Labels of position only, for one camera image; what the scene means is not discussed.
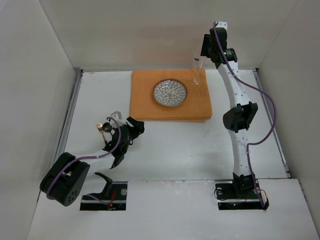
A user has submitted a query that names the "clear wine glass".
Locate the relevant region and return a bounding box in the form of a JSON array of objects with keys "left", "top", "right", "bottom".
[{"left": 193, "top": 49, "right": 203, "bottom": 85}]

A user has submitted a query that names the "orange cloth napkin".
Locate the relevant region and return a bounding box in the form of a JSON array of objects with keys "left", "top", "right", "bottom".
[{"left": 129, "top": 68, "right": 213, "bottom": 122}]

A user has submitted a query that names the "black spoon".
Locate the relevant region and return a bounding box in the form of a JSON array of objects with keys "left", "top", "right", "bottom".
[{"left": 102, "top": 122, "right": 114, "bottom": 142}]

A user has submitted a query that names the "floral patterned ceramic plate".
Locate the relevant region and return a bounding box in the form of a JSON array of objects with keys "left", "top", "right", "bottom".
[{"left": 152, "top": 78, "right": 188, "bottom": 108}]

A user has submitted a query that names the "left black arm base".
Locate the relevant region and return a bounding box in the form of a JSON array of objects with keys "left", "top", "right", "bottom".
[{"left": 79, "top": 172, "right": 128, "bottom": 211}]

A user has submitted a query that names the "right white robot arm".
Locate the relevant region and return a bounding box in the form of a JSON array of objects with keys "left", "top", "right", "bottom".
[{"left": 200, "top": 26, "right": 258, "bottom": 197}]

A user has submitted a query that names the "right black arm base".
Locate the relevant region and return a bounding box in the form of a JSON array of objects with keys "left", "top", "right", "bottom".
[{"left": 213, "top": 174, "right": 270, "bottom": 211}]

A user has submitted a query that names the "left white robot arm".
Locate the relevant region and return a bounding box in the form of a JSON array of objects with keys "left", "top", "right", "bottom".
[{"left": 39, "top": 114, "right": 145, "bottom": 207}]

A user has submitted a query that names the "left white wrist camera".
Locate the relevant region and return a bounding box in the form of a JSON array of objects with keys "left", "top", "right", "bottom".
[{"left": 106, "top": 111, "right": 126, "bottom": 128}]

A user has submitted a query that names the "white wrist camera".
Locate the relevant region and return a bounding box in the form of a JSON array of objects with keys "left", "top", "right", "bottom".
[
  {"left": 106, "top": 111, "right": 126, "bottom": 128},
  {"left": 215, "top": 21, "right": 228, "bottom": 30}
]

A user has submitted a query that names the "gold fork dark handle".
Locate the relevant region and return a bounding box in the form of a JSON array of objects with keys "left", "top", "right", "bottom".
[{"left": 96, "top": 123, "right": 108, "bottom": 145}]

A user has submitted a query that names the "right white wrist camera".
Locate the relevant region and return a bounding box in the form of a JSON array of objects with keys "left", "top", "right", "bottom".
[{"left": 215, "top": 21, "right": 228, "bottom": 30}]

